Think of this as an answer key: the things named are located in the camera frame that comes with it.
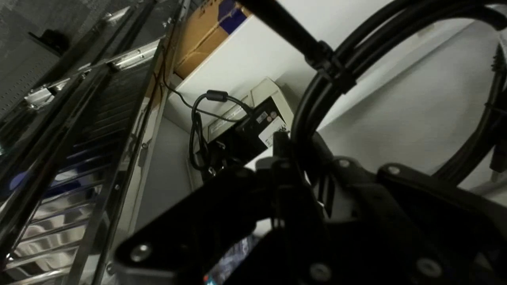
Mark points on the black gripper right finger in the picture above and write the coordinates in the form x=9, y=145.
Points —
x=421, y=205

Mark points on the brown fragile cardboard box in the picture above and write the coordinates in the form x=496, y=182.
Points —
x=203, y=39

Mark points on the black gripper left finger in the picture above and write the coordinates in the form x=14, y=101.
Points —
x=199, y=221

